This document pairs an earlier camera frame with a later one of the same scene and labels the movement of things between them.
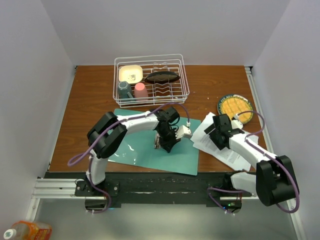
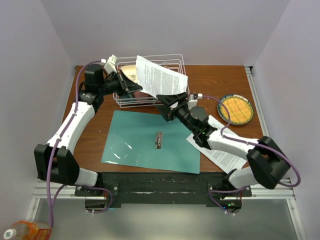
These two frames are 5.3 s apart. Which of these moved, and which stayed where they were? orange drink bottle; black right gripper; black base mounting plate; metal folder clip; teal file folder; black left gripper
Moved: black left gripper; black right gripper
Stayed: teal file folder; metal folder clip; black base mounting plate; orange drink bottle
